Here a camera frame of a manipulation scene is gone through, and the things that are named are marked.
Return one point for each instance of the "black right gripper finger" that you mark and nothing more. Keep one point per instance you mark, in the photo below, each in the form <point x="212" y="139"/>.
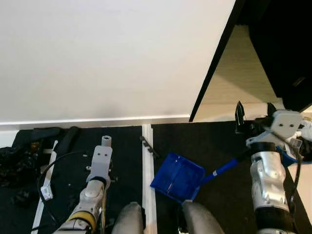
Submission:
<point x="240" y="117"/>
<point x="271" y="109"/>

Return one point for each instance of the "blue plastic dustpan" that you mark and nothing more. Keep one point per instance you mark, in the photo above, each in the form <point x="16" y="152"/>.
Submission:
<point x="175" y="178"/>

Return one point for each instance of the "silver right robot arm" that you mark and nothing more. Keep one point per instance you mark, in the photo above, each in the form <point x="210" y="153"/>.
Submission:
<point x="265" y="180"/>

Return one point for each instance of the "white plastic bag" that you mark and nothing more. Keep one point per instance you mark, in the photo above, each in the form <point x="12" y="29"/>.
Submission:
<point x="306" y="129"/>

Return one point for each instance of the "blue round trash bin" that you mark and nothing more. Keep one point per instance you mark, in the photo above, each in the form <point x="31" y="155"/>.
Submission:
<point x="288" y="159"/>

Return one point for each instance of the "silver robot right leg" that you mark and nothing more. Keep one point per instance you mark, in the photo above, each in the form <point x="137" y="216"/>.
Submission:
<point x="202" y="222"/>

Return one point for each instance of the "silver robot leg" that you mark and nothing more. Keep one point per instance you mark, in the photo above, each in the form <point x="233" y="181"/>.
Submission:
<point x="202" y="222"/>
<point x="127" y="219"/>

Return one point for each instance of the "silver robot left leg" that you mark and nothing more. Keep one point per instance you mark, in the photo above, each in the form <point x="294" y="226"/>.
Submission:
<point x="127" y="219"/>

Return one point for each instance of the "black sandal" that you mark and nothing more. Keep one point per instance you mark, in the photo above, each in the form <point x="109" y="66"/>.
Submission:
<point x="72" y="136"/>
<point x="46" y="133"/>

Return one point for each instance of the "small white box device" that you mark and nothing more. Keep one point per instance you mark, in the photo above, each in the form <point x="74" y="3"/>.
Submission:
<point x="46" y="192"/>

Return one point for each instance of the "black garbage bag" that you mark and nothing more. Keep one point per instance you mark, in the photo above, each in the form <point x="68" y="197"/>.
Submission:
<point x="14" y="163"/>

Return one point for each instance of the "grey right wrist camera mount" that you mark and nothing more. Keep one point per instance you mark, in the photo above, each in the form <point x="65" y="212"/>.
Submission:
<point x="285" y="124"/>

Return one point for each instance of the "black door frame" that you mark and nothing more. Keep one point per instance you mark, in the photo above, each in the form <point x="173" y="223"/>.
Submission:
<point x="216" y="61"/>

